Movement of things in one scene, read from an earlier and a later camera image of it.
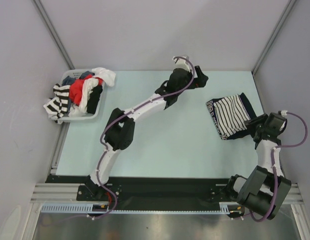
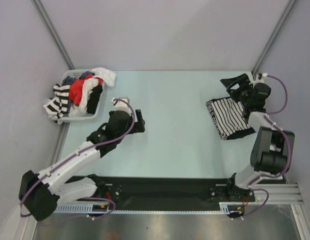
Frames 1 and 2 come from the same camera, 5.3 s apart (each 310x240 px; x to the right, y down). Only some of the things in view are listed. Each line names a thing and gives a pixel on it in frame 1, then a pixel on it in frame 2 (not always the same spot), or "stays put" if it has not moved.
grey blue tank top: [67, 80] stays put
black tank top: [94, 98] stays put
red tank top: [76, 87] stays put
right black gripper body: [257, 124] to [243, 93]
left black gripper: [199, 82] to [138, 127]
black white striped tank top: [57, 107] stays put
